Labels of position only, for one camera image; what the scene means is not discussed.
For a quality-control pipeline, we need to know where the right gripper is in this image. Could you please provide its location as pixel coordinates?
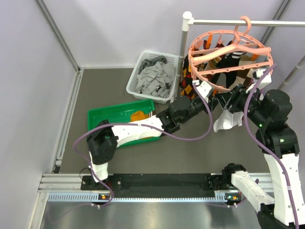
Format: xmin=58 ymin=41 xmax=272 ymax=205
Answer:
xmin=214 ymin=83 xmax=267 ymax=126

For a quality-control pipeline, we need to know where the pink round clip hanger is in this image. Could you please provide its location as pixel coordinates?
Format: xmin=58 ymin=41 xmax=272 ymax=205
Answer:
xmin=188 ymin=16 xmax=274 ymax=92

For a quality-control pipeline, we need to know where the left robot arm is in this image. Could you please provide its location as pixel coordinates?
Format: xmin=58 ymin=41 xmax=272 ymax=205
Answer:
xmin=86 ymin=96 xmax=218 ymax=189

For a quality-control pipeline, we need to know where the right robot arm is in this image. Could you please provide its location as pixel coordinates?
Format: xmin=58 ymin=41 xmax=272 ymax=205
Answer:
xmin=215 ymin=86 xmax=305 ymax=229

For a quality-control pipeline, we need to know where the black argyle sock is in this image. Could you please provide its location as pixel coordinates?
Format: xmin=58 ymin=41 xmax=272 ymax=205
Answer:
xmin=179 ymin=55 xmax=197 ymax=100

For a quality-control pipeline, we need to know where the black white striped sock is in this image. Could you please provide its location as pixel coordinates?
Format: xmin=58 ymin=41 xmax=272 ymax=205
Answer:
xmin=216 ymin=52 xmax=245 ymax=88

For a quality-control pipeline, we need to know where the white plastic laundry basket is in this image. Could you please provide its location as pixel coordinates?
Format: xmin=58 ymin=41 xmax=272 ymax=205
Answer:
xmin=126 ymin=51 xmax=179 ymax=104

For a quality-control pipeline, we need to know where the grey clothes pile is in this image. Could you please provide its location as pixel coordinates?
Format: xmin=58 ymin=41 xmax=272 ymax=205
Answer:
xmin=135 ymin=55 xmax=175 ymax=98

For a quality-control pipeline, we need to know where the orange brown striped sock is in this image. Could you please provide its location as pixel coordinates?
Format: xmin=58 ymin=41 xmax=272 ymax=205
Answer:
xmin=130 ymin=110 xmax=155 ymax=140

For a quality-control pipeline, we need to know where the white metal clothes rack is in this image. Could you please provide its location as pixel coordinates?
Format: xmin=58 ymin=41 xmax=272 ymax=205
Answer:
xmin=170 ymin=11 xmax=305 ymax=103

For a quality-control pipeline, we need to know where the green plastic tray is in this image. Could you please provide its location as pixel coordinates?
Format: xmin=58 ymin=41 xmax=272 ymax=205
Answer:
xmin=87 ymin=99 xmax=162 ymax=148

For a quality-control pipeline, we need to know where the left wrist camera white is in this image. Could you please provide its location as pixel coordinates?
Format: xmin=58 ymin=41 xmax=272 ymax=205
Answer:
xmin=192 ymin=80 xmax=213 ymax=103

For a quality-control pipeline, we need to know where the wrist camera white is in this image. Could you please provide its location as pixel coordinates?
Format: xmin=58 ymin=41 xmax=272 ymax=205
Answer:
xmin=245 ymin=68 xmax=272 ymax=94
xmin=192 ymin=80 xmax=213 ymax=103

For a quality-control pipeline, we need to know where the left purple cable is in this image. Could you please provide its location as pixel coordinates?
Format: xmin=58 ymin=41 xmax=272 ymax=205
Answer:
xmin=46 ymin=82 xmax=214 ymax=225

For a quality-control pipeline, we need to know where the purple cable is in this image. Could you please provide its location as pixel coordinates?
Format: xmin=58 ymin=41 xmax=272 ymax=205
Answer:
xmin=46 ymin=82 xmax=214 ymax=225
xmin=204 ymin=63 xmax=300 ymax=229

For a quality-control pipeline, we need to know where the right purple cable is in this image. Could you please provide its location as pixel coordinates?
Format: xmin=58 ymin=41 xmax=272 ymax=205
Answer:
xmin=204 ymin=63 xmax=300 ymax=229

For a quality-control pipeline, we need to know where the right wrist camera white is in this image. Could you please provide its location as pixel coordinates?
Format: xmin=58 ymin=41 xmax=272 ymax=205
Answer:
xmin=245 ymin=68 xmax=272 ymax=94

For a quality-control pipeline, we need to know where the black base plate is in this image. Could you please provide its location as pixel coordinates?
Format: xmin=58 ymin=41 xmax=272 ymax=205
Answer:
xmin=81 ymin=173 xmax=239 ymax=198

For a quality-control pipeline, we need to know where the grey slotted cable duct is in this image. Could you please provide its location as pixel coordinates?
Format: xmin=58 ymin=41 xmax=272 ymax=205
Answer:
xmin=48 ymin=192 xmax=242 ymax=204

